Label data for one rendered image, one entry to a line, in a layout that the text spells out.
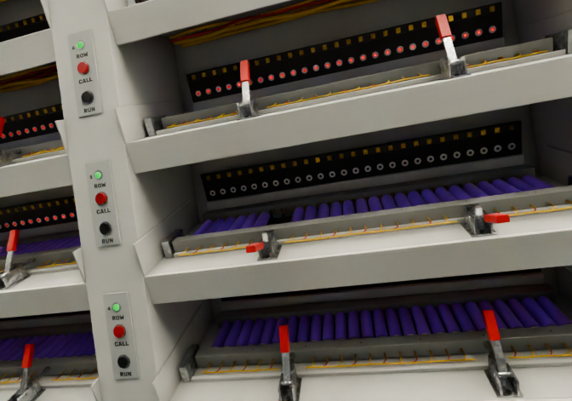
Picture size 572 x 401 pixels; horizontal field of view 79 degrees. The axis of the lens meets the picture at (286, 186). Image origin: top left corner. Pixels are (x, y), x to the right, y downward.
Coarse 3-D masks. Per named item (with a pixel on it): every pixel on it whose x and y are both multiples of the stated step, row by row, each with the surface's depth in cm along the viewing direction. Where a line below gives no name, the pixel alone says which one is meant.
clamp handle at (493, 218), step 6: (474, 210) 41; (480, 210) 41; (474, 216) 41; (480, 216) 40; (486, 216) 37; (492, 216) 36; (498, 216) 35; (504, 216) 35; (492, 222) 36; (498, 222) 35; (504, 222) 35
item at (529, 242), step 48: (288, 192) 62; (144, 240) 49; (336, 240) 47; (384, 240) 45; (432, 240) 42; (480, 240) 40; (528, 240) 39; (192, 288) 48; (240, 288) 47; (288, 288) 46
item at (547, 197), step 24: (528, 192) 44; (552, 192) 43; (336, 216) 49; (360, 216) 47; (384, 216) 47; (408, 216) 46; (432, 216) 46; (456, 216) 45; (192, 240) 52; (216, 240) 51; (240, 240) 51
